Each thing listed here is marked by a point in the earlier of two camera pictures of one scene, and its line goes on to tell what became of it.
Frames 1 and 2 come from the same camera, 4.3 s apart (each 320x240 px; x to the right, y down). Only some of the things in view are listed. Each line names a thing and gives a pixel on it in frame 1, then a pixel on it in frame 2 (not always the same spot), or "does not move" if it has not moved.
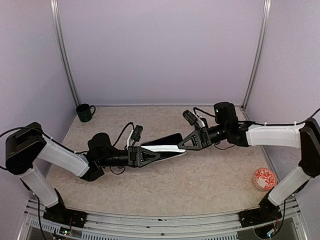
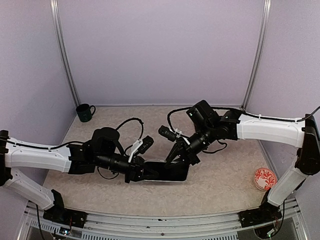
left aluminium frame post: [54, 4] does not move
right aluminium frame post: [260, 52] does not move
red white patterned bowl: [265, 179] does not move
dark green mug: [85, 112] does not move
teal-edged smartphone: [166, 146] -> [156, 171]
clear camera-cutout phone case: [165, 149] -> [155, 171]
